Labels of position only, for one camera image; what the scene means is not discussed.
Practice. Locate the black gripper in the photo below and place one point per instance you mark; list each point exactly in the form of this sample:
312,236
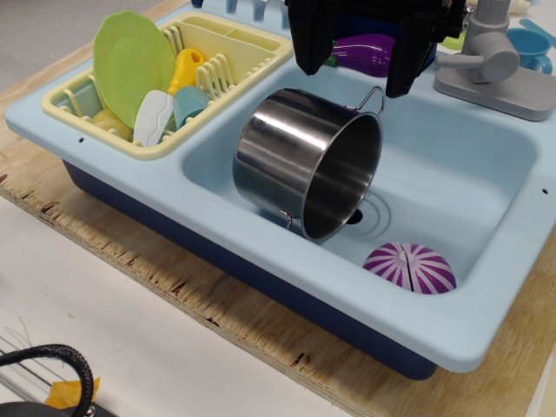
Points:
423,25

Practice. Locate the stainless steel pot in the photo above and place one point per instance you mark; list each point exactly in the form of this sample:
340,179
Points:
309,159

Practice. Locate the light blue toy sink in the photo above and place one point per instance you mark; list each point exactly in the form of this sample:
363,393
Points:
475,185

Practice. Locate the purple toy eggplant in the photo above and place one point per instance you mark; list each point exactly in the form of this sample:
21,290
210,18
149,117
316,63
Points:
369,54

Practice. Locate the green plastic toy piece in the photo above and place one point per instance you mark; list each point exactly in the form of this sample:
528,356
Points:
455,43

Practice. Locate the grey toy faucet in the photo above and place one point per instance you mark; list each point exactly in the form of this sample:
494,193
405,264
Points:
487,72

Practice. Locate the blue plastic cup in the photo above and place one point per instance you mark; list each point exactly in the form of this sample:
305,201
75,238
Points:
533,44

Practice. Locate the teal plastic cup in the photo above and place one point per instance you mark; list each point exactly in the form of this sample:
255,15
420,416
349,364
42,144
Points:
188,102

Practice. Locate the white plastic spatula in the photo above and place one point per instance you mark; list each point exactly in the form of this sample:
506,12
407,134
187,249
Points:
152,118

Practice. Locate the yellow dish rack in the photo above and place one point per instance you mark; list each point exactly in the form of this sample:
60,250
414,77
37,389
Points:
237,57

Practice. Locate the purple striped toy onion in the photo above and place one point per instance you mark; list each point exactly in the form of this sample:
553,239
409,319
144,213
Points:
414,267

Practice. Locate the green plastic plate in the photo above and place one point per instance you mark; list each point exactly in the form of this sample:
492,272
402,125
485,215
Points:
131,57

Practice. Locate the plywood board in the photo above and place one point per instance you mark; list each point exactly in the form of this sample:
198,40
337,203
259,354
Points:
171,335

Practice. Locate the yellow tape piece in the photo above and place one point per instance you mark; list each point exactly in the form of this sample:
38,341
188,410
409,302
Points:
64,394

